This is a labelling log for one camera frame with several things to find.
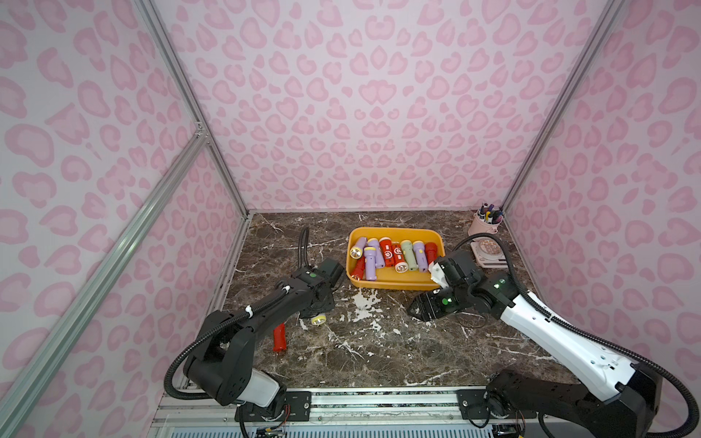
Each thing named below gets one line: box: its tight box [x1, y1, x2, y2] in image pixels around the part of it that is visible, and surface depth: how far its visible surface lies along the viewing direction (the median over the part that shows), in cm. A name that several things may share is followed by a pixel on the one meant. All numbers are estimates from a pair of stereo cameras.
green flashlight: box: [400, 239, 419, 272], surface depth 103 cm
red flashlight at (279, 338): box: [272, 322, 287, 353], surface depth 85 cm
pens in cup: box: [477, 201, 505, 225], surface depth 103 cm
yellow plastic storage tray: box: [345, 226, 447, 292], surface depth 102 cm
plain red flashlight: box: [350, 255, 367, 282], surface depth 100 cm
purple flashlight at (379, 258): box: [366, 237, 386, 269], surface depth 103 cm
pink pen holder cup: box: [468, 211, 503, 237], surface depth 105 cm
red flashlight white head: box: [391, 240, 409, 274], surface depth 102 cm
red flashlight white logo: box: [378, 236, 395, 268], surface depth 105 cm
